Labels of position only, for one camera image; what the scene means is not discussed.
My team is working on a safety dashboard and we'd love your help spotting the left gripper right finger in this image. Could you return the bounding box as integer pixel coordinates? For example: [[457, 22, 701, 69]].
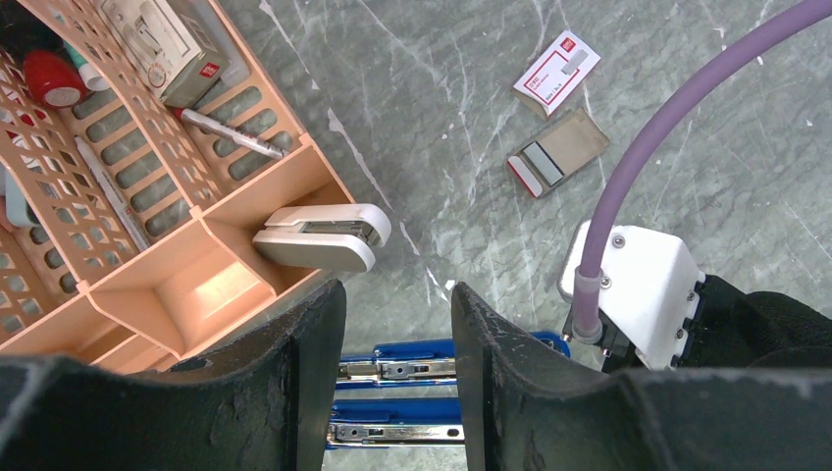
[[451, 284, 831, 470]]

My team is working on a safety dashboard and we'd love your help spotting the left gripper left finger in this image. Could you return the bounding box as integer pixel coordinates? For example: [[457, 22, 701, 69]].
[[1, 280, 346, 470]]

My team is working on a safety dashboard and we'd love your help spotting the blue stapler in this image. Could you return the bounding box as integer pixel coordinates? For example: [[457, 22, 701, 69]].
[[327, 397, 465, 449], [335, 331, 573, 392]]

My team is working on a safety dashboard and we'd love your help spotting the red white staple box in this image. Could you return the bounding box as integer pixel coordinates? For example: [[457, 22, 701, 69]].
[[511, 29, 600, 120]]

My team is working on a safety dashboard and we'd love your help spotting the white grey stapler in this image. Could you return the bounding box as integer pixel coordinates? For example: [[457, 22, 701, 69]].
[[252, 203, 391, 273]]

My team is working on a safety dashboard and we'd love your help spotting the orange plastic desk organizer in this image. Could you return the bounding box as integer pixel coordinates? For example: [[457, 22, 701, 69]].
[[1, 1, 352, 374]]

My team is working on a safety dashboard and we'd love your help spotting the white marker pen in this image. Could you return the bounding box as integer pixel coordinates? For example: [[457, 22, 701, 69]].
[[173, 108, 290, 160]]

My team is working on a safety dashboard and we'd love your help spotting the white box in organizer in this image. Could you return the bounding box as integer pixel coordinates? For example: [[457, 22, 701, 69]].
[[93, 0, 230, 108]]

